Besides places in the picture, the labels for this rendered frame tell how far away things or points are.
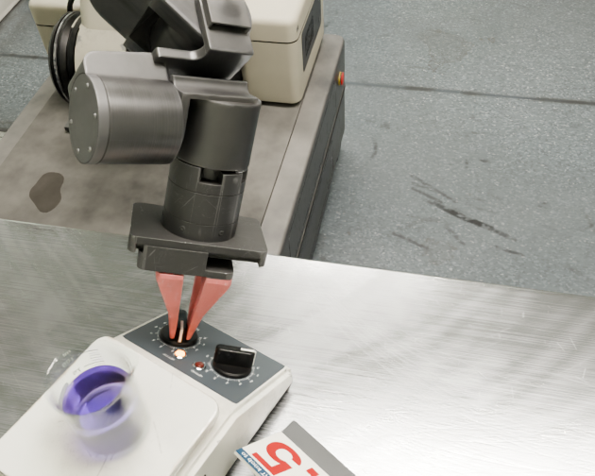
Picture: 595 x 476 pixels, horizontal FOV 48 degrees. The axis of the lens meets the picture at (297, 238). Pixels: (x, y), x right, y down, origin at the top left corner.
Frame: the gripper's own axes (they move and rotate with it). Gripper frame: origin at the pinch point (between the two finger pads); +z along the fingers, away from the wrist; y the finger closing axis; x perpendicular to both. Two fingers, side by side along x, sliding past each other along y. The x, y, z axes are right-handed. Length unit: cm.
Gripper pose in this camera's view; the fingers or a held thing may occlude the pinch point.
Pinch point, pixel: (180, 326)
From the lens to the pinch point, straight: 56.0
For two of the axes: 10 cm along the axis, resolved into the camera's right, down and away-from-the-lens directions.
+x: -1.7, -4.2, 8.9
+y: 9.6, 1.3, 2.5
